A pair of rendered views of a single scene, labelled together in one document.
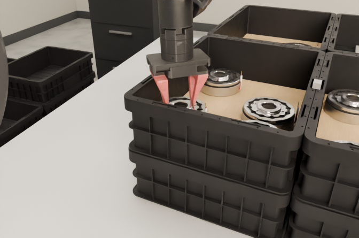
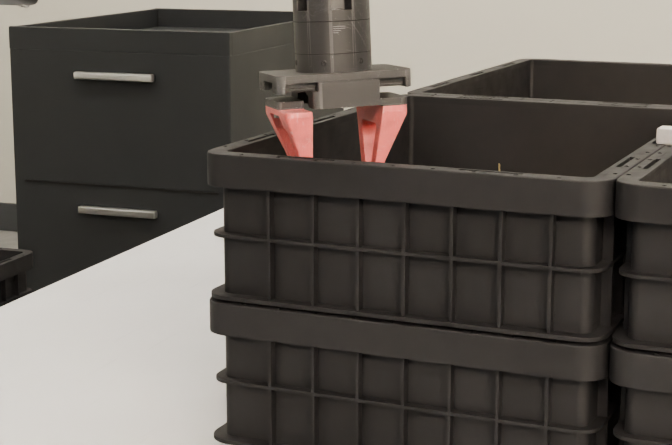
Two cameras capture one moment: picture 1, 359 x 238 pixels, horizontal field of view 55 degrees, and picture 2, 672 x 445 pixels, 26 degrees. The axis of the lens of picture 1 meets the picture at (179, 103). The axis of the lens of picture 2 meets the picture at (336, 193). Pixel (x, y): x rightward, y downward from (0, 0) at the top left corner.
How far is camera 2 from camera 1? 53 cm
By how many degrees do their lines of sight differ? 18
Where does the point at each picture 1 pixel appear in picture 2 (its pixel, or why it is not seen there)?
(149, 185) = (260, 405)
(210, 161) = (417, 293)
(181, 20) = not seen: outside the picture
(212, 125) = (417, 187)
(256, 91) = not seen: hidden behind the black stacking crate
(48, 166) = not seen: outside the picture
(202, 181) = (398, 349)
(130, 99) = (224, 155)
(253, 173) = (518, 305)
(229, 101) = not seen: hidden behind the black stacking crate
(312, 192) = (652, 325)
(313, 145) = (634, 193)
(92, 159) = (91, 401)
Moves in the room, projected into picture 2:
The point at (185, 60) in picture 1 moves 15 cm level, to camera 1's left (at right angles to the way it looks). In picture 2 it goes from (352, 69) to (146, 69)
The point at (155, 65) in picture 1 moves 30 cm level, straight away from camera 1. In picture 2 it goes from (284, 76) to (264, 41)
